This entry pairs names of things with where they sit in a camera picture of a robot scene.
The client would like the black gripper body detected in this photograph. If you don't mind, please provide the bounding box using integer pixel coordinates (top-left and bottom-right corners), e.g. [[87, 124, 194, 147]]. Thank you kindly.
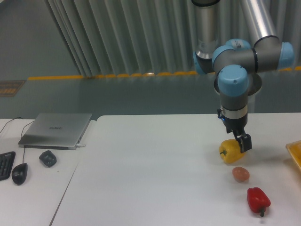
[[217, 108, 247, 137]]

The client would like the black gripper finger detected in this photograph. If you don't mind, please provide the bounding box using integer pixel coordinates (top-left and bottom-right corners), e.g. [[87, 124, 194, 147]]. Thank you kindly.
[[233, 133, 243, 151], [240, 134, 253, 152]]

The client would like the yellow bell pepper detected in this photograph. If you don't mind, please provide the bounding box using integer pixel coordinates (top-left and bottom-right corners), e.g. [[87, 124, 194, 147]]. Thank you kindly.
[[219, 139, 246, 164]]

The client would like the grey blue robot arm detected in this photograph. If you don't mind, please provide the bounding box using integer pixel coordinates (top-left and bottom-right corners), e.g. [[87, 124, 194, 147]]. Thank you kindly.
[[193, 0, 294, 153]]

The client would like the yellow plastic basket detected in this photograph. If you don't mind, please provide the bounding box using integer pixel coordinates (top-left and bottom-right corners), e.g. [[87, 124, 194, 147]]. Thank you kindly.
[[285, 140, 301, 169]]

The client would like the red bell pepper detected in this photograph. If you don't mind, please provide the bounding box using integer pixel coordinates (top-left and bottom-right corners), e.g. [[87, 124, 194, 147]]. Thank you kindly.
[[247, 187, 271, 217]]

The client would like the brown egg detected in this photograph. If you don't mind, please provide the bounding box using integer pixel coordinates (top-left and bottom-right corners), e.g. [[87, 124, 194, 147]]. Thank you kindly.
[[232, 167, 250, 182]]

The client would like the grey pleated curtain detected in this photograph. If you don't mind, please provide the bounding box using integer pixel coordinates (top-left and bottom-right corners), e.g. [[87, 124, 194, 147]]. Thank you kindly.
[[46, 0, 301, 77]]

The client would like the silver closed laptop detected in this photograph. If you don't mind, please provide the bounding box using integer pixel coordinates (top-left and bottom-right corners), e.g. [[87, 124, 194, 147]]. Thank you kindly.
[[18, 113, 92, 150]]

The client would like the small black controller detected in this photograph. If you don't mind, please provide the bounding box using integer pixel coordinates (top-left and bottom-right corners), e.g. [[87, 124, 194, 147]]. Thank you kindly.
[[39, 150, 57, 168]]

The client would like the black computer mouse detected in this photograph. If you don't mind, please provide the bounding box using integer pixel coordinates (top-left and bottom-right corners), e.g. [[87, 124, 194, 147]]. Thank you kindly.
[[11, 163, 28, 186]]

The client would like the black keyboard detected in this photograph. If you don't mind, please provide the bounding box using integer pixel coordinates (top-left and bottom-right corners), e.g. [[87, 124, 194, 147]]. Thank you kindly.
[[0, 151, 16, 181]]

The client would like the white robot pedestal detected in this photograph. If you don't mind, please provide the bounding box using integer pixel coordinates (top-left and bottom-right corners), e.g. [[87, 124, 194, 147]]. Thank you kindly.
[[214, 68, 262, 119]]

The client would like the black mouse cable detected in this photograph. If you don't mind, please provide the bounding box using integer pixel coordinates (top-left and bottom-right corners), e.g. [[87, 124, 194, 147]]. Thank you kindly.
[[20, 121, 36, 164]]

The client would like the black thin cable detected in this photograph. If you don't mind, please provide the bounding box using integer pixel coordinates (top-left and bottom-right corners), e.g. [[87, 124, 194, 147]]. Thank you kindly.
[[0, 117, 36, 134]]

